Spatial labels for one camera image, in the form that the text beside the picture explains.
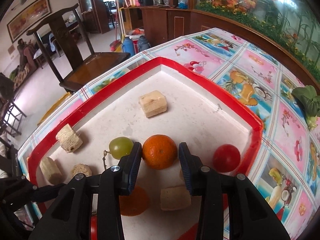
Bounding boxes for green grape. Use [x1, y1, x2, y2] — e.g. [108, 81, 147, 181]
[109, 137, 133, 160]

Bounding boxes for small orange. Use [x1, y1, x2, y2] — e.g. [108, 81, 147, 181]
[119, 186, 150, 217]
[142, 134, 178, 170]

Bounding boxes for red cherry tomato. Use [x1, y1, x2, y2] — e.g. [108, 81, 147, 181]
[212, 144, 241, 173]

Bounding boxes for large corn cob piece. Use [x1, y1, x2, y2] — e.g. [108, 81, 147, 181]
[56, 124, 83, 153]

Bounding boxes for yellow tray of fruits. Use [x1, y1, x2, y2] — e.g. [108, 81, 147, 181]
[37, 92, 72, 127]

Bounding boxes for red rimmed white tray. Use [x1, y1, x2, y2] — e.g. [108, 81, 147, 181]
[28, 57, 264, 239]

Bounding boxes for colourful fruit print tablecloth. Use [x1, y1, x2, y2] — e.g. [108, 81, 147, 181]
[18, 28, 319, 239]

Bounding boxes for blue thermos flask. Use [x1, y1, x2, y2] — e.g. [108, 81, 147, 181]
[121, 37, 136, 57]

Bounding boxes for grey thermos flask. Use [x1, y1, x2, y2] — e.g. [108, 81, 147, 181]
[137, 35, 151, 52]

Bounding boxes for green leafy cabbage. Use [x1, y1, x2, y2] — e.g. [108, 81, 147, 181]
[291, 85, 319, 131]

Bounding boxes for dark wooden chair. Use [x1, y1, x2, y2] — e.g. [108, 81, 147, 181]
[26, 3, 130, 93]

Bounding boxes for flower glass screen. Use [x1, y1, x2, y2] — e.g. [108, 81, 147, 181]
[195, 0, 319, 80]

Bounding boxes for framed wall painting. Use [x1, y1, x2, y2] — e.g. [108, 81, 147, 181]
[7, 0, 52, 42]

